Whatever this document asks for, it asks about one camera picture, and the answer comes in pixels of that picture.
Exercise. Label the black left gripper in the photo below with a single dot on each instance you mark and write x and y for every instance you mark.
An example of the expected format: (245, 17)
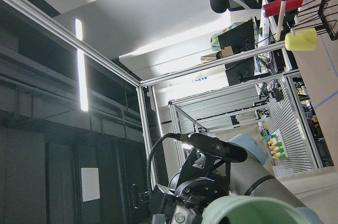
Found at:
(186, 202)

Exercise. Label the green plastic cup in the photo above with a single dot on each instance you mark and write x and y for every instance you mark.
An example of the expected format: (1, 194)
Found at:
(247, 209)

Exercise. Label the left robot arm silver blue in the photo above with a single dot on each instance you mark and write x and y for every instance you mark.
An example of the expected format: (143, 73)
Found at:
(248, 178)

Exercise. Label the yellow plastic cup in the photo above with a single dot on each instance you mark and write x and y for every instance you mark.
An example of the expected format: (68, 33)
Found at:
(302, 40)

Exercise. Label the black wrist webcam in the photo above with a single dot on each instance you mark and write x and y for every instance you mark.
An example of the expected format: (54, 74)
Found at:
(215, 147)

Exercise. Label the black computer monitor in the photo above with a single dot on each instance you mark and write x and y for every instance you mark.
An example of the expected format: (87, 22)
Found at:
(240, 39)

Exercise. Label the aluminium frame post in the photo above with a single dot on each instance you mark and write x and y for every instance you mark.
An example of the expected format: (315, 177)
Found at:
(146, 133)

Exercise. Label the black wire cup rack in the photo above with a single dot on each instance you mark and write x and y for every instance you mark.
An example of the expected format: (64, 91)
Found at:
(318, 14)

